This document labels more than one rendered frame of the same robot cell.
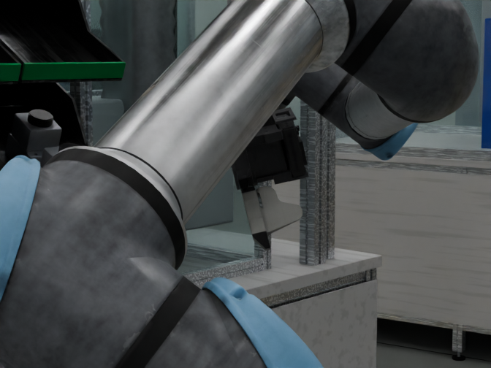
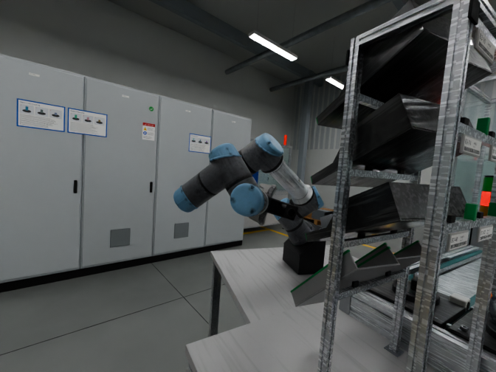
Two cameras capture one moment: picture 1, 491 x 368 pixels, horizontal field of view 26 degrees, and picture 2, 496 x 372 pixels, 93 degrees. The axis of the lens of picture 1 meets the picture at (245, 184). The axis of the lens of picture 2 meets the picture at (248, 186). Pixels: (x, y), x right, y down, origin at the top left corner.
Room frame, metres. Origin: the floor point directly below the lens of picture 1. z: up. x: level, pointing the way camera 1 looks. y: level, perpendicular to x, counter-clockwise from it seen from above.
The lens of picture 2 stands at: (1.93, 0.16, 1.37)
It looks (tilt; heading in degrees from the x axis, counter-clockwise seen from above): 4 degrees down; 196
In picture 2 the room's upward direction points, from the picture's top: 4 degrees clockwise
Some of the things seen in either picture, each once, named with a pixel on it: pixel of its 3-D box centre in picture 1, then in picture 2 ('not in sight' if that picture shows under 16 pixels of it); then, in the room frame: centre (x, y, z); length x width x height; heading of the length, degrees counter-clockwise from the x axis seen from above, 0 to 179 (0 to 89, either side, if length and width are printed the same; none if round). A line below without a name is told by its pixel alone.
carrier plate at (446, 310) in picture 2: not in sight; (414, 297); (0.97, 0.53, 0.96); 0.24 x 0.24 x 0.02; 48
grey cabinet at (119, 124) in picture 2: not in sight; (111, 178); (-0.44, -2.35, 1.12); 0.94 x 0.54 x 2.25; 147
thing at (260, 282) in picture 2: not in sight; (305, 271); (0.64, 0.14, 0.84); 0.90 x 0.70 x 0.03; 127
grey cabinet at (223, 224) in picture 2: not in sight; (221, 181); (-1.84, -1.44, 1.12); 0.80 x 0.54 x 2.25; 147
